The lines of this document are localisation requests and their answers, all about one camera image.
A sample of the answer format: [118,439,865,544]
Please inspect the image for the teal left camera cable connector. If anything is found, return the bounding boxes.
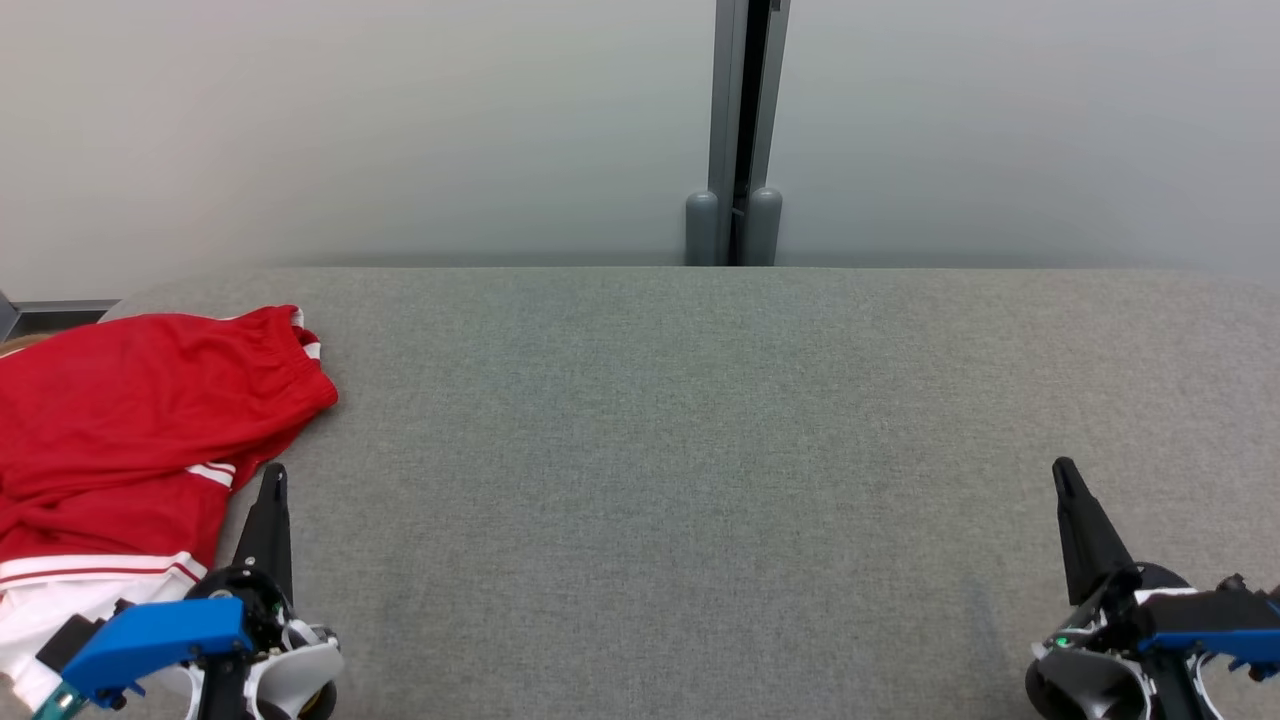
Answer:
[30,684,87,720]

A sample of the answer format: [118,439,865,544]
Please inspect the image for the grey partition base rail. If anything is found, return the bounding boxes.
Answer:
[0,290,121,341]

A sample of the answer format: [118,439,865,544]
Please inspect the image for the red shorts with white stripe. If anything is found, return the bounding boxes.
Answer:
[0,305,339,536]

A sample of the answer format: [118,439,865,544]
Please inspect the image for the red and white basketball jersey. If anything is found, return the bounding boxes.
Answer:
[0,462,238,713]

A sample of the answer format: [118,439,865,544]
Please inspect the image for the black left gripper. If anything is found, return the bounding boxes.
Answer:
[188,464,299,653]

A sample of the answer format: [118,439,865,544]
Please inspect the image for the grey metal partition post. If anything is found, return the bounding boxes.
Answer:
[685,0,791,267]

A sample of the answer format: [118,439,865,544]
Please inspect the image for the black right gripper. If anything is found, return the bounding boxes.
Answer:
[1035,458,1193,653]

